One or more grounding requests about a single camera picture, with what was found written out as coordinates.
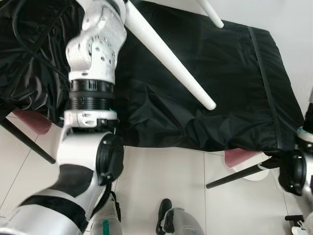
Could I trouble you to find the white round floor disc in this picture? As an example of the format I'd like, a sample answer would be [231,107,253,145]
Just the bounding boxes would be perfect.
[243,165,270,182]

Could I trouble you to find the black metal table bar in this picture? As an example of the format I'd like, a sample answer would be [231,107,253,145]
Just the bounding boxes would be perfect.
[0,117,56,165]
[206,164,282,189]

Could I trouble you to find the black table cloth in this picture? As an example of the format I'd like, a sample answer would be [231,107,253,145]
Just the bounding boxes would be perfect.
[0,0,306,152]

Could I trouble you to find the grey right robot foot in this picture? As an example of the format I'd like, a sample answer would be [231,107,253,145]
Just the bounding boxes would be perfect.
[156,198,206,235]

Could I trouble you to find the grey robot foot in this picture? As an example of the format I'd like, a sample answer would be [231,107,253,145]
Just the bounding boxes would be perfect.
[156,198,206,235]
[88,193,122,235]

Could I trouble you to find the grey left robot foot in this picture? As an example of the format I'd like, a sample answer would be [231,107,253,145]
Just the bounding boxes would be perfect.
[88,193,122,235]

